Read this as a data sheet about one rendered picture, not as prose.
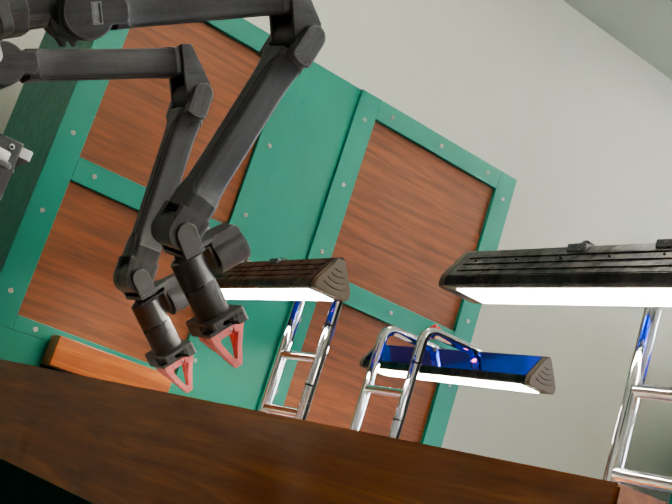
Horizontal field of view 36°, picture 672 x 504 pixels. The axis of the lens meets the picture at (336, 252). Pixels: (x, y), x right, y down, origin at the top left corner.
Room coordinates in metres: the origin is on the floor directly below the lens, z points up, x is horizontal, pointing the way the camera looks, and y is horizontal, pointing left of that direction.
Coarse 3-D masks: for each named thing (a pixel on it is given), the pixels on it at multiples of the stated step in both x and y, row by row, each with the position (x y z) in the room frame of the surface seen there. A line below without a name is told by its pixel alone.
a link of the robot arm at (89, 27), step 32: (64, 0) 1.36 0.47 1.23; (96, 0) 1.38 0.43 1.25; (128, 0) 1.42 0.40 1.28; (160, 0) 1.45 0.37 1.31; (192, 0) 1.47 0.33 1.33; (224, 0) 1.50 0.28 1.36; (256, 0) 1.53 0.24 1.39; (288, 0) 1.54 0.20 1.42; (64, 32) 1.40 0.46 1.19; (96, 32) 1.40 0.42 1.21; (288, 32) 1.58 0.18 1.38
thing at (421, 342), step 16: (384, 336) 2.38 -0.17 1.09; (400, 336) 2.40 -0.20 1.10; (416, 336) 2.42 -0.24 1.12; (432, 336) 2.26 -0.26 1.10; (448, 336) 2.27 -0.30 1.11; (416, 352) 2.25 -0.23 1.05; (368, 368) 2.38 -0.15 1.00; (416, 368) 2.25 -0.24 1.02; (368, 384) 2.38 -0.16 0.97; (368, 400) 2.38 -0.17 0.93; (400, 400) 2.25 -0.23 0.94; (400, 416) 2.25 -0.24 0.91; (400, 432) 2.24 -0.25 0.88
